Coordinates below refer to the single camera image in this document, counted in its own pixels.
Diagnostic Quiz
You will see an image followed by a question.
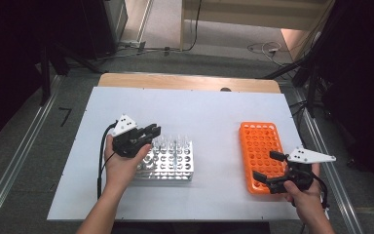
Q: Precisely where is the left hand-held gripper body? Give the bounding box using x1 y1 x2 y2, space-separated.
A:
111 113 148 160

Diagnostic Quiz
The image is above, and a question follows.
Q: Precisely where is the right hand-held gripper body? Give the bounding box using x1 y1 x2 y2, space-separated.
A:
268 146 337 195

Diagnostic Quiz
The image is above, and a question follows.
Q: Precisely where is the orange plastic test tube rack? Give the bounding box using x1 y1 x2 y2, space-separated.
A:
239 121 290 195

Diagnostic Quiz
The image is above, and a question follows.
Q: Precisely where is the cluster of clear tubes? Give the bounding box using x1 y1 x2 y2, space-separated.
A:
150 134 193 156

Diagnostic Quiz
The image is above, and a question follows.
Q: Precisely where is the silver metal test tube rack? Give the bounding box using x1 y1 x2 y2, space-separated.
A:
132 139 195 182

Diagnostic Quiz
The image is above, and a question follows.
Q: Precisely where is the person's left hand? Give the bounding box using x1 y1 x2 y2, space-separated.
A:
103 134 153 193

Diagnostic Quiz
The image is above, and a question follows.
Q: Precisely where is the person's right hand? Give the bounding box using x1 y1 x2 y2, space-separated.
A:
281 163 326 219

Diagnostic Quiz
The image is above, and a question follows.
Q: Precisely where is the black metal stand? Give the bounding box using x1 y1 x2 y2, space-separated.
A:
38 41 71 106
262 57 320 119

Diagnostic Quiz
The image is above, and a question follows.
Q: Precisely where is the black curtain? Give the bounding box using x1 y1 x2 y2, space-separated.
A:
0 0 48 152
318 0 374 196

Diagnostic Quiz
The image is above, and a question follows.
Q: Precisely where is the dark cabinet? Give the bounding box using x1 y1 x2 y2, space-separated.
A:
79 0 129 62

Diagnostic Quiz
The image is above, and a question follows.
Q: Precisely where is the light wooden desk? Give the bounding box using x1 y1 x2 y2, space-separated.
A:
179 0 335 62

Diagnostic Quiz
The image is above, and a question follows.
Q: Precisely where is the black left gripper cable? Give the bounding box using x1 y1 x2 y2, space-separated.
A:
96 121 119 200

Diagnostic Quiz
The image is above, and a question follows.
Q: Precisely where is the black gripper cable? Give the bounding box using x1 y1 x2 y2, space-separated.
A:
96 121 119 200
311 174 331 210

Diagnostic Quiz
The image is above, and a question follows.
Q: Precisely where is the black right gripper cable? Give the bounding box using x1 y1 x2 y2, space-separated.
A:
311 174 331 210

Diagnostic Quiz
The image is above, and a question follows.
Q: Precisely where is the aluminium floor rail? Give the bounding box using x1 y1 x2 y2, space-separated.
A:
0 75 62 228
292 87 365 234

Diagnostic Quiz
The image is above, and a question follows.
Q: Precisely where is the white floor cable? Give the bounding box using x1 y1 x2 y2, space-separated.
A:
246 40 284 59

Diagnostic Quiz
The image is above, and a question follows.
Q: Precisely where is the black hanging cable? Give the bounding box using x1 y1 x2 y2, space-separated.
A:
184 0 205 53

